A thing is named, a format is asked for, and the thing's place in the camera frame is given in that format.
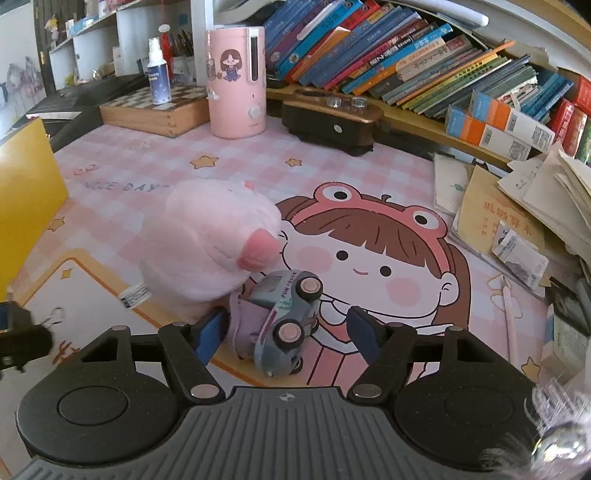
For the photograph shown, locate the orange blue boxed books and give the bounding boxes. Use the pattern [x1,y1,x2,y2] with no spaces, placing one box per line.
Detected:
[445,91,555,161]

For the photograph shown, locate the pink pen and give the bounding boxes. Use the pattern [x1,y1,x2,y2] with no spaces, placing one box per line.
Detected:
[502,276,519,368]

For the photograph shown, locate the stack of loose papers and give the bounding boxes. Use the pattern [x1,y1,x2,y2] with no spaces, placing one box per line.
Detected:
[434,154,583,298]

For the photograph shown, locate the row of leaning books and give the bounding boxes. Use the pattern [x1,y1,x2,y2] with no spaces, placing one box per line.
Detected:
[281,15,574,123]

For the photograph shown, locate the pink cartoon desk mat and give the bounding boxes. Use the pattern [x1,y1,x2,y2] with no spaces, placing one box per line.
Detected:
[13,119,547,390]

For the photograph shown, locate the grey toy car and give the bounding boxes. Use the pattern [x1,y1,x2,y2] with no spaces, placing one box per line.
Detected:
[249,270,324,377]

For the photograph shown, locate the wooden chess board box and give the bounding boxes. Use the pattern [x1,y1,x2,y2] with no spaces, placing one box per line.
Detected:
[99,85,209,138]

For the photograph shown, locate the dark brown wooden device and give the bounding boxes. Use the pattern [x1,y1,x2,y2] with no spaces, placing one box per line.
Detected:
[281,88,384,157]

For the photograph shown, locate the white spray bottle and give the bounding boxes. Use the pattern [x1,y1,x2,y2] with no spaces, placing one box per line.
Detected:
[147,37,171,105]

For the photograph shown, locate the white shelf unit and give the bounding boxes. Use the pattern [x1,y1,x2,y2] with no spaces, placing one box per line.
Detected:
[40,1,215,90]

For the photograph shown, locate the pink plush pig toy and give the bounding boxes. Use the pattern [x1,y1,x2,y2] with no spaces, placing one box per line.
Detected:
[139,179,281,323]

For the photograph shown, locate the pink cylindrical humidifier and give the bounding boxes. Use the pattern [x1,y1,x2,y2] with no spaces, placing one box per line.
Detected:
[206,27,266,139]

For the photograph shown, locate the black binder clip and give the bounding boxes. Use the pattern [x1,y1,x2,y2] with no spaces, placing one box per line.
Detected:
[41,307,66,330]

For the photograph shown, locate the yellow cardboard box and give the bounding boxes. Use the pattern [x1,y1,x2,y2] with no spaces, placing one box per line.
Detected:
[0,119,68,292]

